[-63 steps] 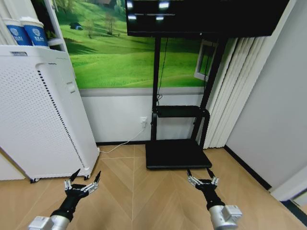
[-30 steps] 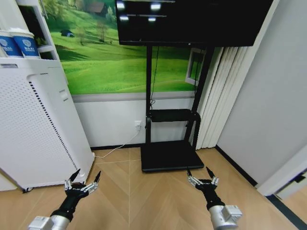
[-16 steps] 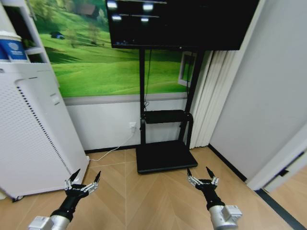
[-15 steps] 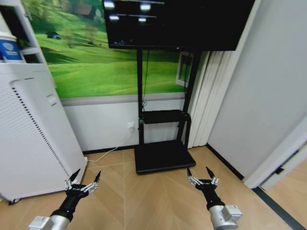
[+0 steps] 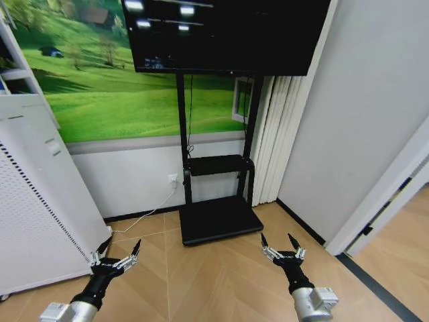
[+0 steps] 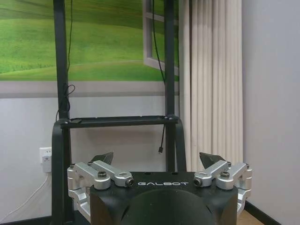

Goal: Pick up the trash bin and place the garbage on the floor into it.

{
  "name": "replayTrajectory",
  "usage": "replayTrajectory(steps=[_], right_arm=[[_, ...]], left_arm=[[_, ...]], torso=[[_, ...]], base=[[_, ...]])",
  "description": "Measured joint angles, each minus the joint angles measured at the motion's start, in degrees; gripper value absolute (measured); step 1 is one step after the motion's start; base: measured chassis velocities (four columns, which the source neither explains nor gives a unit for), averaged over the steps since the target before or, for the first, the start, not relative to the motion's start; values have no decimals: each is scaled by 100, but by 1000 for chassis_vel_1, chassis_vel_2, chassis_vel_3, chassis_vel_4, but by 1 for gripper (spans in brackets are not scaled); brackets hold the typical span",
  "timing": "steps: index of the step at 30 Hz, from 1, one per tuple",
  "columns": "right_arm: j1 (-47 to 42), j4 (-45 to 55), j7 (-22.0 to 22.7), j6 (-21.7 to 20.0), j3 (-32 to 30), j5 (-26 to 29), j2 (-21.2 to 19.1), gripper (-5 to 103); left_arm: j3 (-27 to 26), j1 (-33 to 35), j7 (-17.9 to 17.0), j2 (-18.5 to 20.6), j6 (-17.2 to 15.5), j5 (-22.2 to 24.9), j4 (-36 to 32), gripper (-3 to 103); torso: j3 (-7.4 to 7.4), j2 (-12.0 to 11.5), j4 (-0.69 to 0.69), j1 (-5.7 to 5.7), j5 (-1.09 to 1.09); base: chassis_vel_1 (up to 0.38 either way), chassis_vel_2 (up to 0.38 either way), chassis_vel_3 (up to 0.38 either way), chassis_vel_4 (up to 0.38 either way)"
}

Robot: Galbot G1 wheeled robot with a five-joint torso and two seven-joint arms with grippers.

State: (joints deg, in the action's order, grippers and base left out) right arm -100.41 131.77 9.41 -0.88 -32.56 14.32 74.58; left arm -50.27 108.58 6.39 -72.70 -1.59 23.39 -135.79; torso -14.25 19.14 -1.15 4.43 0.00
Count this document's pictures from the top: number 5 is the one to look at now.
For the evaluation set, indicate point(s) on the black tv floor stand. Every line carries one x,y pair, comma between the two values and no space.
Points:
218,214

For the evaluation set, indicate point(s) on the green meadow wall mural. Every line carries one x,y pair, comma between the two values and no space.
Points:
117,80

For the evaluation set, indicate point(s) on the large black tv screen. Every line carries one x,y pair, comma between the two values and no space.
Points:
221,33

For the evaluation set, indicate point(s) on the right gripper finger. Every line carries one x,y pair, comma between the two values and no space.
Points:
267,249
297,249

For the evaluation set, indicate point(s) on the white door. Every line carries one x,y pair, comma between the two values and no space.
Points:
378,188

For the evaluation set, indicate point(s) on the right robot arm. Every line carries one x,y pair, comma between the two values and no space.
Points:
313,303

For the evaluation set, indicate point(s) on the white folded partition panels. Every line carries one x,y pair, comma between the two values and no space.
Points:
278,141

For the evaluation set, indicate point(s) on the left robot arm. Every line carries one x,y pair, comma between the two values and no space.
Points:
68,310

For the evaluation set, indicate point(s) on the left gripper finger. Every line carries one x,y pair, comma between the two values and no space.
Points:
131,255
100,251

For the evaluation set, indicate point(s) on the white wall power socket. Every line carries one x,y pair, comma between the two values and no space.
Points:
173,178

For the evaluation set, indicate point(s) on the white air purifier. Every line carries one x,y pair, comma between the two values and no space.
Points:
37,201

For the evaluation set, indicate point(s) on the white shelf unit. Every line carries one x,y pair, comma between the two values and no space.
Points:
16,60

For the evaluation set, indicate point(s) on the black door stopper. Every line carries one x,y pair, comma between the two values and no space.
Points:
367,230

